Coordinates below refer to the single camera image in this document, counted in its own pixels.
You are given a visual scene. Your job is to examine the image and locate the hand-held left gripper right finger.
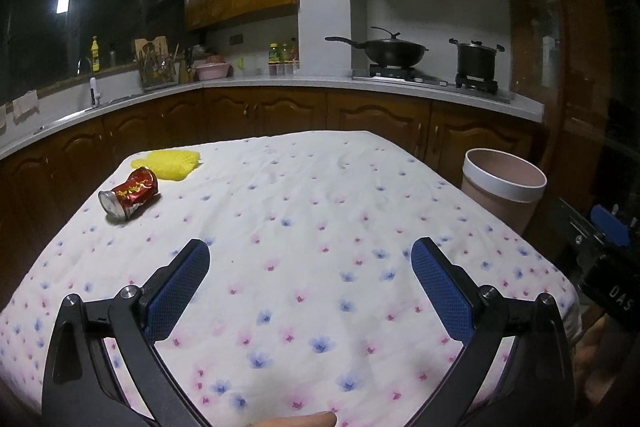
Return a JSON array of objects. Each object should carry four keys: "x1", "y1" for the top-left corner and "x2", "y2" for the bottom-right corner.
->
[{"x1": 410, "y1": 237, "x2": 576, "y2": 427}]

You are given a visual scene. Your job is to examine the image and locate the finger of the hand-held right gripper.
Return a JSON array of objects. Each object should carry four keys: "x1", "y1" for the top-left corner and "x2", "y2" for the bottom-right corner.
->
[{"x1": 591, "y1": 204, "x2": 640, "y2": 252}]

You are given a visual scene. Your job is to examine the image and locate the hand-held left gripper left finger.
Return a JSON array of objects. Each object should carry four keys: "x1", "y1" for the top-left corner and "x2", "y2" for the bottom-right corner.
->
[{"x1": 41, "y1": 238, "x2": 211, "y2": 427}]

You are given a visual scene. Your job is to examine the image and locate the pink bin with white rim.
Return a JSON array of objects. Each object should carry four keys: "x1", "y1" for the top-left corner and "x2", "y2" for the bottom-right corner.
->
[{"x1": 461, "y1": 148, "x2": 547, "y2": 238}]

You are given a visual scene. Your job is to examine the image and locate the person's right forearm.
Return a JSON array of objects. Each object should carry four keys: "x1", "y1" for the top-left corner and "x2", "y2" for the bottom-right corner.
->
[{"x1": 572, "y1": 319, "x2": 640, "y2": 408}]

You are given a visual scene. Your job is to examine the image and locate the person's left hand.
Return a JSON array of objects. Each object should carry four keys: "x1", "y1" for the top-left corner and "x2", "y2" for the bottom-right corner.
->
[{"x1": 255, "y1": 410, "x2": 337, "y2": 427}]

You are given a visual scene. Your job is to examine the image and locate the crushed red drink can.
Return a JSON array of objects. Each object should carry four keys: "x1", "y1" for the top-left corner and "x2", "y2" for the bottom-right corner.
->
[{"x1": 98, "y1": 166, "x2": 161, "y2": 224}]

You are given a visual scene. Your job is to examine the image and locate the yellow sponge cloth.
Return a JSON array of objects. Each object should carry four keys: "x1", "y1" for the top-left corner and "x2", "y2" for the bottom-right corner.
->
[{"x1": 131, "y1": 148, "x2": 203, "y2": 182}]

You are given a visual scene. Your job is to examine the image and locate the floral white tablecloth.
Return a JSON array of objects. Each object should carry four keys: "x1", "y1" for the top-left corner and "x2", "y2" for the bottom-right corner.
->
[{"x1": 0, "y1": 129, "x2": 583, "y2": 427}]

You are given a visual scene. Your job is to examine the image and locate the wooden framed glass door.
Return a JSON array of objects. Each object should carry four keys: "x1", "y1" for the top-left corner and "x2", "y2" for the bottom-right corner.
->
[{"x1": 510, "y1": 0, "x2": 640, "y2": 258}]

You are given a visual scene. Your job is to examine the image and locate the gas stove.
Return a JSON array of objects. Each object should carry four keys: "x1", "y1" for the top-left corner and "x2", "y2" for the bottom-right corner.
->
[{"x1": 351, "y1": 63, "x2": 512, "y2": 104}]

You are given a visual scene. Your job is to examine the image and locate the black cooking pot with lid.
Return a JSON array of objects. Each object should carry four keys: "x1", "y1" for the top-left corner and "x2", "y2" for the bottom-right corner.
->
[{"x1": 448, "y1": 38, "x2": 506, "y2": 80}]

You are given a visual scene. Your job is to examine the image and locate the brown wooden lower cabinets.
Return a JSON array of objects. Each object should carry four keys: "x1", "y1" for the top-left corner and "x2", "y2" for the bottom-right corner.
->
[{"x1": 0, "y1": 87, "x2": 538, "y2": 298}]

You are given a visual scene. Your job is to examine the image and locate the dish rack with utensils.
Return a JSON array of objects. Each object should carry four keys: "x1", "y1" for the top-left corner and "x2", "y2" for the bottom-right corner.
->
[{"x1": 137, "y1": 44, "x2": 181, "y2": 92}]

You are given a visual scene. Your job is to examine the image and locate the pink basin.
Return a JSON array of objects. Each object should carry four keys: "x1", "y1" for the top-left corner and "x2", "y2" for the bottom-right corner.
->
[{"x1": 195, "y1": 62, "x2": 232, "y2": 82}]

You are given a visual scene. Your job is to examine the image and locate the white kitchen countertop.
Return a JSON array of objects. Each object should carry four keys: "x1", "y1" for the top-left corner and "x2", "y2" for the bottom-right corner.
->
[{"x1": 0, "y1": 74, "x2": 545, "y2": 160}]

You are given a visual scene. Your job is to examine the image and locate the black wok with lid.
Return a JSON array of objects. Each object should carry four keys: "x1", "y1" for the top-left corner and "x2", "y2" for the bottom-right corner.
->
[{"x1": 325, "y1": 27, "x2": 430, "y2": 68}]

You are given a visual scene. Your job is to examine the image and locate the wooden cutting board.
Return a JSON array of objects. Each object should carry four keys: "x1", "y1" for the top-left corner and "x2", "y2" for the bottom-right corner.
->
[{"x1": 132, "y1": 35, "x2": 168, "y2": 62}]

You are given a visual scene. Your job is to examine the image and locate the dark window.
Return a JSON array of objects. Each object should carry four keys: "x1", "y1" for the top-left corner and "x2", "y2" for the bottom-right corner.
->
[{"x1": 0, "y1": 0, "x2": 186, "y2": 102}]

